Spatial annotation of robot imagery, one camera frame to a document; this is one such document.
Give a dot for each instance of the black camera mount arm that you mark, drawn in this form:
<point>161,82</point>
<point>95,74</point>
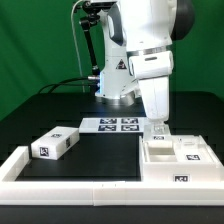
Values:
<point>91,19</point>

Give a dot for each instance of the white U-shaped frame fence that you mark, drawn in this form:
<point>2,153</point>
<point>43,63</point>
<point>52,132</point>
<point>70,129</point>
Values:
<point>14,192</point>

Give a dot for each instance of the white flat marker plate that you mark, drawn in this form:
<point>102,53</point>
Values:
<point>113,125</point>

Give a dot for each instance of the white box with marker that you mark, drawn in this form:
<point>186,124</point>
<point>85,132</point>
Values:
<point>55,143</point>

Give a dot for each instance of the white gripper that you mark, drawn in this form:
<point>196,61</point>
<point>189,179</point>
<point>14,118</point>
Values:
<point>155,97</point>

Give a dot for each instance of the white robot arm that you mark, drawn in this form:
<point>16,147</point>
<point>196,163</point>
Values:
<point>137,36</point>

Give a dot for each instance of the white cabinet body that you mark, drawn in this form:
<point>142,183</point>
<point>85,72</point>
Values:
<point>158,165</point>

